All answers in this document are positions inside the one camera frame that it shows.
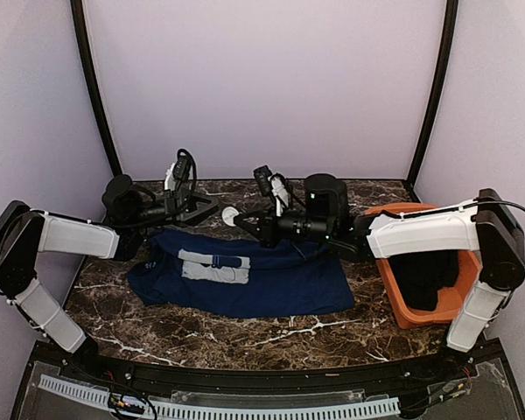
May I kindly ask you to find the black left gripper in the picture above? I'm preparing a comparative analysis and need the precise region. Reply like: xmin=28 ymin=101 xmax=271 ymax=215
xmin=128 ymin=187 xmax=223 ymax=229

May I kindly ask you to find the round gold white brooch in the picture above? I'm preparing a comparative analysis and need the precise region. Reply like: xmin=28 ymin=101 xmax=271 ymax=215
xmin=221 ymin=206 xmax=240 ymax=227

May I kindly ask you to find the blue printed t-shirt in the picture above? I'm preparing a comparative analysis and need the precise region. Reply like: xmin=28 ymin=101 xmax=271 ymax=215
xmin=127 ymin=229 xmax=354 ymax=319

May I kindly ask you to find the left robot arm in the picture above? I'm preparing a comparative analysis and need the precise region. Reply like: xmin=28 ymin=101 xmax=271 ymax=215
xmin=0 ymin=174 xmax=219 ymax=382

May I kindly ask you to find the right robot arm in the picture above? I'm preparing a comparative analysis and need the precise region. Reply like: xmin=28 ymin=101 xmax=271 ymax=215
xmin=228 ymin=167 xmax=525 ymax=380

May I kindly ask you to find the black garment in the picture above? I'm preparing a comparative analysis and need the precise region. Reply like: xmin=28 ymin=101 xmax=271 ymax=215
xmin=388 ymin=250 xmax=459 ymax=312

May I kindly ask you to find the orange plastic basket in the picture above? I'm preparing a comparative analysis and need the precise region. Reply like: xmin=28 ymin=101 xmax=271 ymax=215
xmin=365 ymin=201 xmax=480 ymax=329

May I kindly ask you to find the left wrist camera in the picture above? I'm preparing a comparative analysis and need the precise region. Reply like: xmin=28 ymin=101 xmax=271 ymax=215
xmin=164 ymin=148 xmax=198 ymax=192

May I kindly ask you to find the left black frame post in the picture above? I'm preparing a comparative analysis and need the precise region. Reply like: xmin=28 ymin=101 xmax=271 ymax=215
xmin=70 ymin=0 xmax=123 ymax=177

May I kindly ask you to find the black frame post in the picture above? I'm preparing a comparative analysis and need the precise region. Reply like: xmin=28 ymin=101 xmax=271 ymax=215
xmin=405 ymin=0 xmax=459 ymax=191
xmin=70 ymin=0 xmax=123 ymax=177

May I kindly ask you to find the black front rail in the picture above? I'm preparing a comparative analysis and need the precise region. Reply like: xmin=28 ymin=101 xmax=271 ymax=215
xmin=34 ymin=340 xmax=482 ymax=399

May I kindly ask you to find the white slotted cable duct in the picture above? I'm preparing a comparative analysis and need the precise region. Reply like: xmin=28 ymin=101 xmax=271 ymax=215
xmin=38 ymin=374 xmax=401 ymax=420

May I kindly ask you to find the right black frame post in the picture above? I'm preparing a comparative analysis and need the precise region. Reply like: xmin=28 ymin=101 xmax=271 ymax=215
xmin=405 ymin=0 xmax=459 ymax=191

